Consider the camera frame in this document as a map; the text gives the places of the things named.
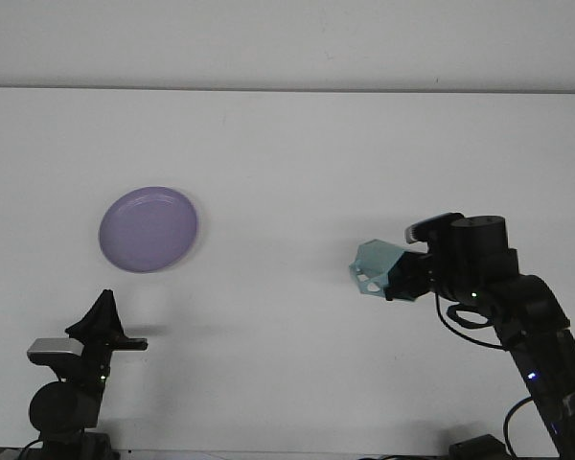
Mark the pale blue angular cup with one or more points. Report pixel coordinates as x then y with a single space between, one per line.
376 259

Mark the pale purple round plate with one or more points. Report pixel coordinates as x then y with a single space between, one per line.
148 230

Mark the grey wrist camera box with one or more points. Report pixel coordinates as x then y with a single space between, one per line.
431 227
52 349

